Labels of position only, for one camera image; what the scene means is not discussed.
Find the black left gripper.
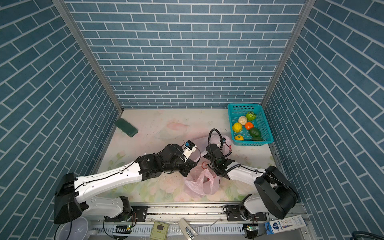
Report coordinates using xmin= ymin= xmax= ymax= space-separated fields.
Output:
xmin=162 ymin=156 xmax=200 ymax=177

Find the pink plastic bag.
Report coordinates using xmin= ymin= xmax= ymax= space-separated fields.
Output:
xmin=184 ymin=136 xmax=222 ymax=201

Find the yellow orange mango fruit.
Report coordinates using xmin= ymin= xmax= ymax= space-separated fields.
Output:
xmin=235 ymin=135 xmax=244 ymax=141

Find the yellow lemon fruit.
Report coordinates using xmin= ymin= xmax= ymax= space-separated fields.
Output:
xmin=232 ymin=122 xmax=243 ymax=133

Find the pale cream round fruit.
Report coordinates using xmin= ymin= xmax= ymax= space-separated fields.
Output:
xmin=238 ymin=116 xmax=248 ymax=126

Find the green round fruit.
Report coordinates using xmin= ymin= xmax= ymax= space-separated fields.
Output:
xmin=246 ymin=111 xmax=257 ymax=122

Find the green avocado fruit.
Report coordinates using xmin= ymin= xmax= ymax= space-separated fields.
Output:
xmin=252 ymin=136 xmax=263 ymax=142

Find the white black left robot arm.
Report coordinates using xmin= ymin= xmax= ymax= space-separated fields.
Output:
xmin=54 ymin=142 xmax=197 ymax=225

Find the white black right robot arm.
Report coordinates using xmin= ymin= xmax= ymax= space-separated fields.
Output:
xmin=205 ymin=144 xmax=299 ymax=220

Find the teal plastic basket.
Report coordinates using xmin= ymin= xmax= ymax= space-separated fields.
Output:
xmin=228 ymin=103 xmax=274 ymax=147

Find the white small device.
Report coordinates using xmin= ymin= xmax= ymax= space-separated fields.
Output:
xmin=178 ymin=219 xmax=198 ymax=240

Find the green digital timer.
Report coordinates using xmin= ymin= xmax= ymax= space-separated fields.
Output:
xmin=150 ymin=222 xmax=170 ymax=240

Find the green rectangular box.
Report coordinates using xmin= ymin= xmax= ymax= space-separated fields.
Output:
xmin=115 ymin=118 xmax=139 ymax=138

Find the blue white paper box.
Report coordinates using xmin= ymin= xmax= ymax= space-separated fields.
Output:
xmin=265 ymin=215 xmax=306 ymax=235

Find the white plastic bowl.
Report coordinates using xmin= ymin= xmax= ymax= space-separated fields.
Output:
xmin=55 ymin=217 xmax=90 ymax=240

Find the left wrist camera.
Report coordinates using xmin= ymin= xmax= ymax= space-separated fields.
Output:
xmin=183 ymin=140 xmax=199 ymax=162

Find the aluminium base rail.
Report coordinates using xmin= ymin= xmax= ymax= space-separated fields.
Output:
xmin=101 ymin=202 xmax=307 ymax=224

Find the grey aluminium corner post right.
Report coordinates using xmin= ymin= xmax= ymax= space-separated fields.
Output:
xmin=261 ymin=0 xmax=316 ymax=109

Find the grey aluminium corner post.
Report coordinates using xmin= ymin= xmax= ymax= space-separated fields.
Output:
xmin=52 ymin=0 xmax=124 ymax=114
xmin=261 ymin=0 xmax=316 ymax=109

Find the grey aluminium corner post left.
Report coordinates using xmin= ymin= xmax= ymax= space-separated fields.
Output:
xmin=52 ymin=0 xmax=124 ymax=114

